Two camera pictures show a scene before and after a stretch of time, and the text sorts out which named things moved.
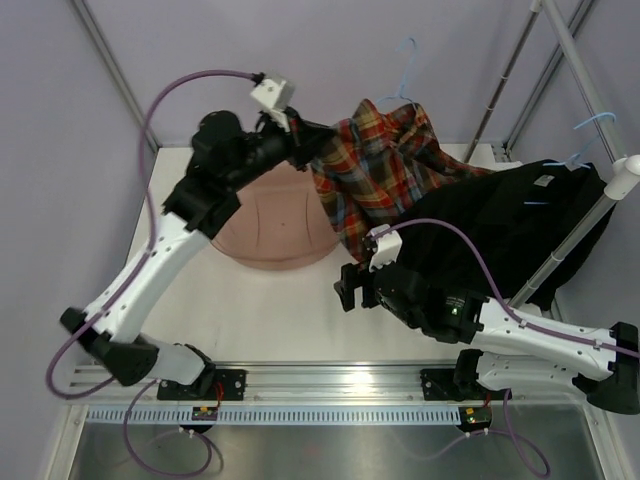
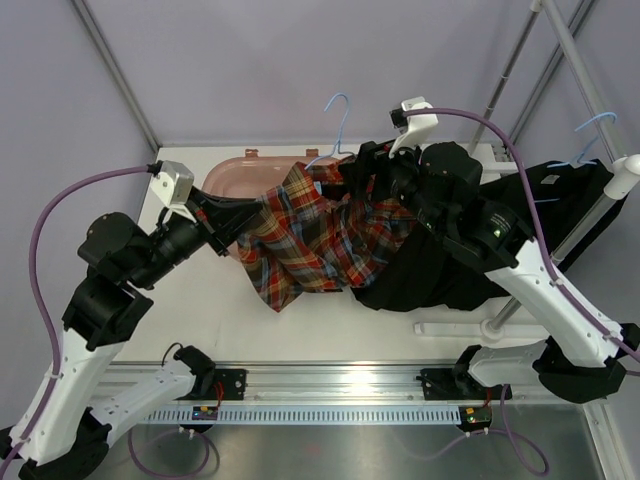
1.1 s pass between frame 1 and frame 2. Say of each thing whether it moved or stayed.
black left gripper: moved
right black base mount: stayed
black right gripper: moved
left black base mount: stayed
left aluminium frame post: stayed
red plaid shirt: moved
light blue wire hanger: moved
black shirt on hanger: stayed
